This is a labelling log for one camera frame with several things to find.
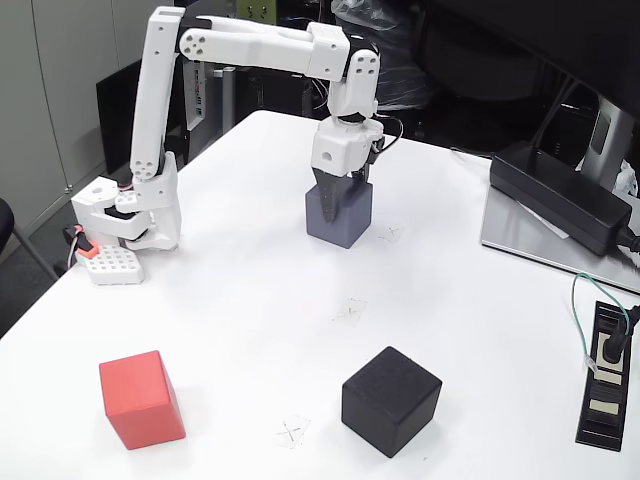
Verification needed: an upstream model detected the grey block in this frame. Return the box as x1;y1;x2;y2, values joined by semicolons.
304;182;375;250

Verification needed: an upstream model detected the black block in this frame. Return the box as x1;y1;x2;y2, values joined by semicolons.
341;345;444;459

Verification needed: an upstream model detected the black computer case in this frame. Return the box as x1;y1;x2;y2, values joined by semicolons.
234;67;314;119

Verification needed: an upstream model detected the plastic wrapped black bin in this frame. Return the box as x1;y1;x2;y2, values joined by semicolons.
331;0;434;111

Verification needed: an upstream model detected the silver monitor stand base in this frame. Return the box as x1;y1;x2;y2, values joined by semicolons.
480;187;640;295

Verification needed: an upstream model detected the green box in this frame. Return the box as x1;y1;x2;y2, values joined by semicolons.
235;0;277;26

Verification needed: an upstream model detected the black power adapter brick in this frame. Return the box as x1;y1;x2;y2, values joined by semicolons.
488;140;634;257

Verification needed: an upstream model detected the white perforated table clamp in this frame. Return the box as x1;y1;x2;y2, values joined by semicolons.
82;243;147;287

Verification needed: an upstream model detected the black monitor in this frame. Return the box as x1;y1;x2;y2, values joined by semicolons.
424;0;640;121

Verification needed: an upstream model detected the silver monitor stand column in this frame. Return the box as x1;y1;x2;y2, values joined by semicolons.
574;94;639;194

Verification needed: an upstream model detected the orange connector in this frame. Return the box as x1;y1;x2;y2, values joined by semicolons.
62;224;99;259

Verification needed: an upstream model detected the white plastic bag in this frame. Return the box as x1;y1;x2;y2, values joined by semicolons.
614;159;640;199

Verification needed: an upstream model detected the red block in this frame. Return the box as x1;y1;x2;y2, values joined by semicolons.
98;349;187;451

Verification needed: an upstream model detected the black plug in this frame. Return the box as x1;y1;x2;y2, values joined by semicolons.
599;304;640;364

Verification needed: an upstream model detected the black chair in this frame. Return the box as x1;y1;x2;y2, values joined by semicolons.
0;197;61;281

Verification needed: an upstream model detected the black power strip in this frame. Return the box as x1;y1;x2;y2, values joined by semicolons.
574;299;632;453

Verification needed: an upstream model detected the silver post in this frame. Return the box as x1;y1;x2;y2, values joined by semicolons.
213;66;236;136

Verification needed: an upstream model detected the green cable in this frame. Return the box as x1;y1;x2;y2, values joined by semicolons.
569;272;631;371

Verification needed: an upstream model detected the black power cord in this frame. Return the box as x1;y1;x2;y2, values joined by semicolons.
615;225;640;261

